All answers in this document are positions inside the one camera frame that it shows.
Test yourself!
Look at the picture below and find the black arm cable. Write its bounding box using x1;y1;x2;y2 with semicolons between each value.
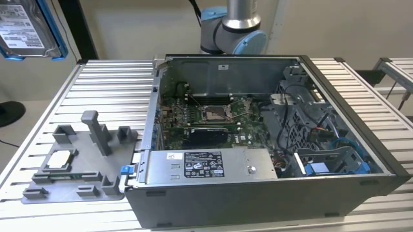
188;0;204;15

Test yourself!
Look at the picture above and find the orange wire with connector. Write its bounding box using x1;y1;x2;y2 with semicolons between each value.
310;125;327;144

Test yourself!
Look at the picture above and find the thin wire locking lever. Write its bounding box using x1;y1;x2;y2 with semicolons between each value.
187;92;204;108

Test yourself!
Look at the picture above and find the aluminium side table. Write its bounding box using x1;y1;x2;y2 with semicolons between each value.
373;57;413;97

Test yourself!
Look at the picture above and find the blue wire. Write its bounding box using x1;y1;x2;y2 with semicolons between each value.
331;136;366;156

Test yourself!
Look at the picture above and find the black wire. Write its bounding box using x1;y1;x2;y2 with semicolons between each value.
275;84;326;150

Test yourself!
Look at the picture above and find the black box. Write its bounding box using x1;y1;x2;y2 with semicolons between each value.
354;69;385;86

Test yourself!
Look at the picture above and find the grey metal disk bay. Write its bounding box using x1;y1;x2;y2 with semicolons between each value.
291;145;371;178

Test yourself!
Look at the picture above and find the metal socket cover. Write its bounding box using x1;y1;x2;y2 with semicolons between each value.
228;98;252;116

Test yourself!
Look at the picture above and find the hard disk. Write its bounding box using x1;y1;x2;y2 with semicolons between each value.
0;0;69;61

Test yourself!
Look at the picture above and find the black graphics card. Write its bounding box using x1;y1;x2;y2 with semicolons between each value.
186;127;230;148

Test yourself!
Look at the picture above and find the CPU socket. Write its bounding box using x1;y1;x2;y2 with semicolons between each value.
202;105;231;121

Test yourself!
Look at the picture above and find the black upright post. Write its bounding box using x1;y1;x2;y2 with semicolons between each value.
55;0;97;60

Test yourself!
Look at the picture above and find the black open PC case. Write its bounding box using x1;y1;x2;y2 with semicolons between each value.
124;54;413;229

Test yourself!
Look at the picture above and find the black round stand base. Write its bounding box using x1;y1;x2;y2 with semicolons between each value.
0;101;27;128

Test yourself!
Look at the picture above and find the blue disk carrier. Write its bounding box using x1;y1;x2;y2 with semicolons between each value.
305;163;331;175

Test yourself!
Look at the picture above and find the silver power supply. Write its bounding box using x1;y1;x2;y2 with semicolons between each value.
144;148;279;186

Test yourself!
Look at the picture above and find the grey plastic drive cage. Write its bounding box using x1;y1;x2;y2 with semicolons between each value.
261;65;343;151

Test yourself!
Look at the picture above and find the black RAM slot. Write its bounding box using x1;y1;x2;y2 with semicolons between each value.
190;95;234;101
188;122;242;129
190;99;234;106

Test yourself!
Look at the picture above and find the grey parts rack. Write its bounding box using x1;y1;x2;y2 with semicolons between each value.
20;110;143;206

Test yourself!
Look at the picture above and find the green motherboard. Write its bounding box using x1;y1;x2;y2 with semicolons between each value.
158;96;279;151

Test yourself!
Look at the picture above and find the silver CPU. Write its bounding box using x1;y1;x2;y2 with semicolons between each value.
48;151;73;169

